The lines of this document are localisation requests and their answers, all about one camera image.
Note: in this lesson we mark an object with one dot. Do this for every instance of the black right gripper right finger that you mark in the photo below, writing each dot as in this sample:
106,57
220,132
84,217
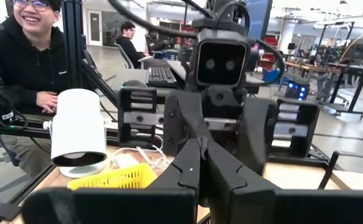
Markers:
231,193

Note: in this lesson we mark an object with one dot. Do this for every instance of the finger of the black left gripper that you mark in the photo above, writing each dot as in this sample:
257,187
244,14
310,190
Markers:
256,133
181,124

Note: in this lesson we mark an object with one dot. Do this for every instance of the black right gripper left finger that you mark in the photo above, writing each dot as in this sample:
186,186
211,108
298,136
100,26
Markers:
181,174

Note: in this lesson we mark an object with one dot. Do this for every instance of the yellow plastic basket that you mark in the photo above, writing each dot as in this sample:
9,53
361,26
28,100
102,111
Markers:
122,179

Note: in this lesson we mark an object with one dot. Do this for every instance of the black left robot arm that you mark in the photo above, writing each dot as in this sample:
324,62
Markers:
228,12

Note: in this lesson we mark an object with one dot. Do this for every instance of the grey side desk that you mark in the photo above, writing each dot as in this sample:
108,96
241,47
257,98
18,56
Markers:
125,74

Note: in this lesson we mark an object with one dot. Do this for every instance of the wooden desk black legs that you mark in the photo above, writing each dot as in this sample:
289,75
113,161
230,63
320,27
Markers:
355,90

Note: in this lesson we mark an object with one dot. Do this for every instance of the black keyboard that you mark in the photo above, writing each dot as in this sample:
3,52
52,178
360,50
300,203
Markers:
161,76

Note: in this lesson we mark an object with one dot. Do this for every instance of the black box blue lights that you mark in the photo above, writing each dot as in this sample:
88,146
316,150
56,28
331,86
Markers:
296,90

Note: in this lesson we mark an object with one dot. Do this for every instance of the black computer mouse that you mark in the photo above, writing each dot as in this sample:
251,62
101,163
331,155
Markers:
134,83

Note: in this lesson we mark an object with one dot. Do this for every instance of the person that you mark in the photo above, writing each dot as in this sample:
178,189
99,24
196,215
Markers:
154,43
128,46
22,62

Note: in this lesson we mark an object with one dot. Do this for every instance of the computer monitor blue screen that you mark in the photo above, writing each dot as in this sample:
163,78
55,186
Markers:
259,18

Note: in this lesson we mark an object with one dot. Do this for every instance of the white cylindrical projector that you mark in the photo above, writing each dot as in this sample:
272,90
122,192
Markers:
75,124

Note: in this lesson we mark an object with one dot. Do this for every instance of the person's hand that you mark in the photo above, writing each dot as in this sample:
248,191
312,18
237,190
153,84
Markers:
47,102

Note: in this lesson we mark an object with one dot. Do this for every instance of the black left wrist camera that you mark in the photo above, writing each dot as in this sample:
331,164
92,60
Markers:
221,62

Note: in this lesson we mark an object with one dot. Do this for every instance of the black aluminium rig frame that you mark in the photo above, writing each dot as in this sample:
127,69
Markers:
73,37

